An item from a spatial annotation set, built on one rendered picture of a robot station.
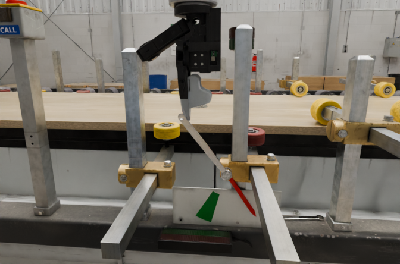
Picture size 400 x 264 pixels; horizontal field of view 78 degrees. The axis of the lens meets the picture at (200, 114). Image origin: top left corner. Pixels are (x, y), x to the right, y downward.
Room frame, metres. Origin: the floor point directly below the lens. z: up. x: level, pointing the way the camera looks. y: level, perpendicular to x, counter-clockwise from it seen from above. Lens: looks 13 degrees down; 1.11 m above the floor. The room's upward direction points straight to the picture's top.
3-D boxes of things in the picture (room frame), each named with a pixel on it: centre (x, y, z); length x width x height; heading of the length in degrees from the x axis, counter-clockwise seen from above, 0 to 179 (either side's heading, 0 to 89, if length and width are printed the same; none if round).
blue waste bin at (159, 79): (6.26, 1.08, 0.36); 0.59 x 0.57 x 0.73; 175
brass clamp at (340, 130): (0.54, -0.37, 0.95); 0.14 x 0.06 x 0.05; 85
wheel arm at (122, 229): (0.54, 0.12, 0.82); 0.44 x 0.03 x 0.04; 175
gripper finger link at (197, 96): (0.47, 0.01, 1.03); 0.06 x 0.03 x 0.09; 85
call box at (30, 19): (0.60, 0.41, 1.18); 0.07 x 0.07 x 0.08; 85
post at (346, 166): (0.54, -0.34, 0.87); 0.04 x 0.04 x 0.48; 85
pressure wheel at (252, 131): (0.67, -0.14, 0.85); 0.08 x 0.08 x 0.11
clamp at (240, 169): (0.56, -0.12, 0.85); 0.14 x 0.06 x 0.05; 85
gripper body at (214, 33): (0.49, 0.00, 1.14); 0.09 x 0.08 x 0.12; 85
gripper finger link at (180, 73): (0.47, 0.03, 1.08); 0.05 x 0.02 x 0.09; 175
